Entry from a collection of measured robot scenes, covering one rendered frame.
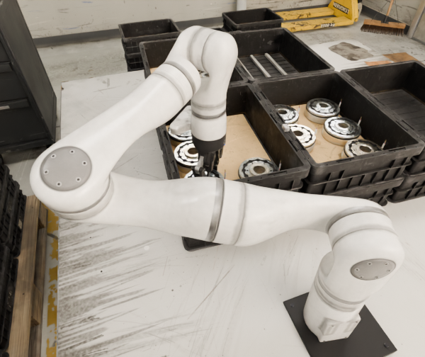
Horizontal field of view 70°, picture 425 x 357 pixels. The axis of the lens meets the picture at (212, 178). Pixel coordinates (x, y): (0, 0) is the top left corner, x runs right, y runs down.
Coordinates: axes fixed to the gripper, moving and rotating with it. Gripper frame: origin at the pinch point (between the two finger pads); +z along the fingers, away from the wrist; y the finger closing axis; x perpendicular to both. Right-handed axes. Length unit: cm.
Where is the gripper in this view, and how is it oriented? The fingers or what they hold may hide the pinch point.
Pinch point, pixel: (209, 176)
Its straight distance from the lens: 75.6
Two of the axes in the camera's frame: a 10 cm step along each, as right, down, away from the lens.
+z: 0.0, 7.0, 7.1
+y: 4.0, -6.5, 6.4
